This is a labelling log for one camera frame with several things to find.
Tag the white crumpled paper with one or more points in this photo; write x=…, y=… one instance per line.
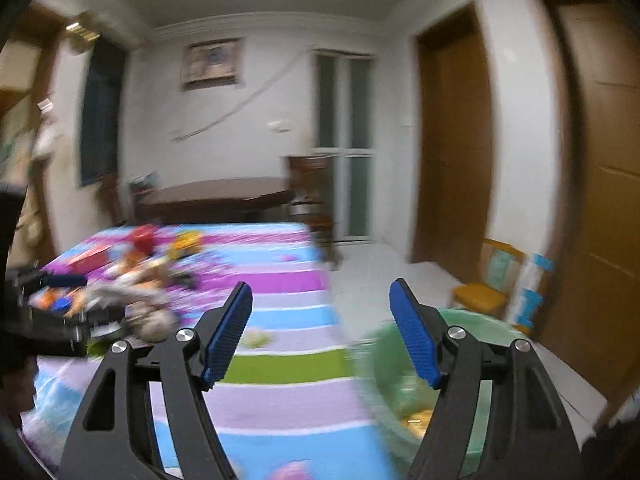
x=125, y=294

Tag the dark window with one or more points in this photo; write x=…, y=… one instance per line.
x=102, y=110

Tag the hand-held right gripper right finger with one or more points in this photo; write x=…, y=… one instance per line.
x=415, y=340

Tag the small yellow wooden chair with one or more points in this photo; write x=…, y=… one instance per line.
x=482, y=292

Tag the yellow toy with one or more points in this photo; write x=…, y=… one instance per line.
x=187, y=245

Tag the striped colourful tablecloth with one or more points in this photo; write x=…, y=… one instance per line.
x=280, y=400

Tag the framed wall picture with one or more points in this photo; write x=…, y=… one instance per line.
x=211, y=64

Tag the white double wall switch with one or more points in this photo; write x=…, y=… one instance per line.
x=278, y=126

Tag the grey round lump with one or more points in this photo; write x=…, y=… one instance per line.
x=156, y=325

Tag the dark wooden table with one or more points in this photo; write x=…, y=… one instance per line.
x=215, y=195

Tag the dark wooden chair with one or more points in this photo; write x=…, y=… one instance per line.
x=312, y=180

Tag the yellow-green scrap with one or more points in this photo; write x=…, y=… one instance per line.
x=257, y=338

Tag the blue tape patch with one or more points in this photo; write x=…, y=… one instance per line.
x=531, y=307

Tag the brown panelled wooden door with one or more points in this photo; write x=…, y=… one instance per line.
x=600, y=160

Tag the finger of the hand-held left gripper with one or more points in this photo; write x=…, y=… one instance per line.
x=60, y=335
x=65, y=280

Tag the green plastic bin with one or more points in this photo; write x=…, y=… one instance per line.
x=487, y=325

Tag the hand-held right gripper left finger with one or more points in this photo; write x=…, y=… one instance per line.
x=227, y=340

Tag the red toy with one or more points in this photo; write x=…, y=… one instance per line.
x=144, y=238

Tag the blue tape strip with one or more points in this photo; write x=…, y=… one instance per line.
x=544, y=262

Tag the white framed glass door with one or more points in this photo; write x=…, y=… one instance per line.
x=345, y=135

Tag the green plastic bin liner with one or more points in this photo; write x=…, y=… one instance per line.
x=385, y=360

